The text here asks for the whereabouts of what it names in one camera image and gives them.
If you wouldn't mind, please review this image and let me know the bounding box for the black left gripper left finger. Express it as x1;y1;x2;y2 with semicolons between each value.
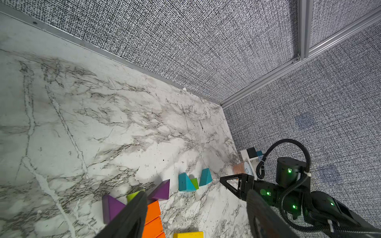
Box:
96;191;147;238

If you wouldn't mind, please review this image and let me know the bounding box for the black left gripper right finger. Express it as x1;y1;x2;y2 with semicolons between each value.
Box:
246;189;298;238

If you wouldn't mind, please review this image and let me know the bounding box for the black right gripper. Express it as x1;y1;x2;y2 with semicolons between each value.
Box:
220;174;307;213

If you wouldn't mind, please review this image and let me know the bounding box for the orange block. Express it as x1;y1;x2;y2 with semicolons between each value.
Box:
156;232;166;238
142;217;164;238
145;201;161;225

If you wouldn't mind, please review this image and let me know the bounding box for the purple triangle block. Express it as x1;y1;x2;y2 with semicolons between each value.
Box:
148;179;170;201
102;195;126;225

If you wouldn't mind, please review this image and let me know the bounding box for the lime green cylinder block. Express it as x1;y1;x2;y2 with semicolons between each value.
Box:
127;190;144;203

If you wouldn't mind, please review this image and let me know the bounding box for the teal triangle block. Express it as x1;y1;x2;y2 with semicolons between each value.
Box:
178;173;196;192
199;168;213;186

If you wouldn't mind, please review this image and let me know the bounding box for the yellow block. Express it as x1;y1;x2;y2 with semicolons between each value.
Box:
173;232;204;238

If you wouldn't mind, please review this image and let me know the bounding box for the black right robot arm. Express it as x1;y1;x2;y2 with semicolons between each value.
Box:
220;139;381;238

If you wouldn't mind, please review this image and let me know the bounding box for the white lidded cup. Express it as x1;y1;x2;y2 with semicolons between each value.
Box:
233;162;254;176

